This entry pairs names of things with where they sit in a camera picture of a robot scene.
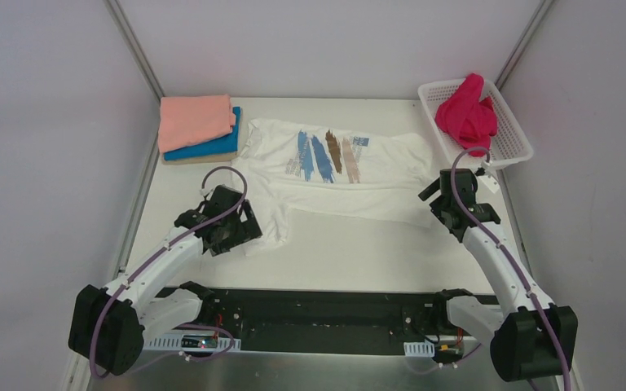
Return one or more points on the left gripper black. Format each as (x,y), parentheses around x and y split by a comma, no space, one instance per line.
(235,230)

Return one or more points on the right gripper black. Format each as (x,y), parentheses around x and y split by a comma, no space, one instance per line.
(442,199)

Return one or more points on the white printed t shirt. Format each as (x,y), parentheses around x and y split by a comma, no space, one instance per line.
(317,169)

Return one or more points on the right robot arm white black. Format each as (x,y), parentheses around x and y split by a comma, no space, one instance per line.
(515,289)

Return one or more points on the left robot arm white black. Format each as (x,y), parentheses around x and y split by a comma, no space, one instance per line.
(142,286)

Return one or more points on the magenta crumpled t shirt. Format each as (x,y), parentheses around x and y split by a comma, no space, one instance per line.
(468,119)

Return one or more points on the blue folded t shirt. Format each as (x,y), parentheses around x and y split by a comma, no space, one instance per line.
(225,144)

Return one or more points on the white plastic basket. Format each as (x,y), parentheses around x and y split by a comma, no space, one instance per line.
(508,147)

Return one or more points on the pink folded t shirt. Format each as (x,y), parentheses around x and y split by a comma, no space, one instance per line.
(187,121)

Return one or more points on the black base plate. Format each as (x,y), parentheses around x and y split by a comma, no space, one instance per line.
(326,322)

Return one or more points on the left white cable duct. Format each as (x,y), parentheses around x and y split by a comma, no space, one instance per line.
(198,342)

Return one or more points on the white cable duct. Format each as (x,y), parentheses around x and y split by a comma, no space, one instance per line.
(198,342)
(424,349)

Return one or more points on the right white cable duct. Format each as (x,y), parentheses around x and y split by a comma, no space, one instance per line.
(424,349)

